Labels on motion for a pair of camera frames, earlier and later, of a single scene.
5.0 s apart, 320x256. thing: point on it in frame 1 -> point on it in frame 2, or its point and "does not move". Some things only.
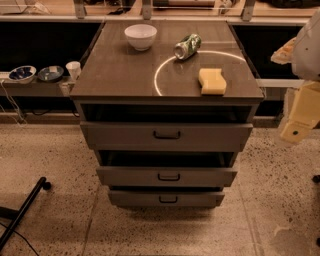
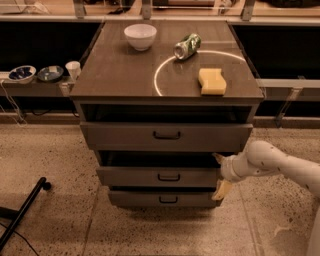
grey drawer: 165,177 does not move
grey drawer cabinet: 168,108 does not move
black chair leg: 17,216 does not move
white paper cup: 74,69 does not move
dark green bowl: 51,73 does not move
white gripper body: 308,55 -> 228,170
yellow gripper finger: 284,55 -> 219,157
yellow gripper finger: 296,132 -> 222,188
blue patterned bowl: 23,74 does not move
